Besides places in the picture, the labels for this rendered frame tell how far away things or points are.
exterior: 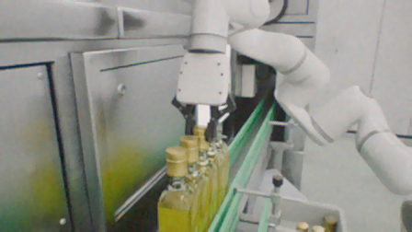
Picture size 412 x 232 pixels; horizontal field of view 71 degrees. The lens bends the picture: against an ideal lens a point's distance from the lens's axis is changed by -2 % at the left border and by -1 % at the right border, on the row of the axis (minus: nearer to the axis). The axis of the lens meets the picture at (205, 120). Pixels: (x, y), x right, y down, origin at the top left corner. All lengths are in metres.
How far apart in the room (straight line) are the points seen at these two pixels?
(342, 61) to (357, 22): 0.50
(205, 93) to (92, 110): 0.21
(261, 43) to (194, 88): 0.24
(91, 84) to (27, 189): 0.17
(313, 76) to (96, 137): 0.50
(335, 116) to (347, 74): 3.57
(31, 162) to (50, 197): 0.07
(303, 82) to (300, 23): 0.79
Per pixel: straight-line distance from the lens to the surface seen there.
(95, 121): 0.50
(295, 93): 0.76
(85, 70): 0.48
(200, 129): 0.57
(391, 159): 0.69
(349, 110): 0.76
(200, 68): 0.57
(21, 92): 0.45
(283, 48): 0.70
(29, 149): 0.47
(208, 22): 0.57
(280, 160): 1.65
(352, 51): 4.30
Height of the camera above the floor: 1.34
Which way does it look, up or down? 17 degrees down
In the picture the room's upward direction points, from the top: straight up
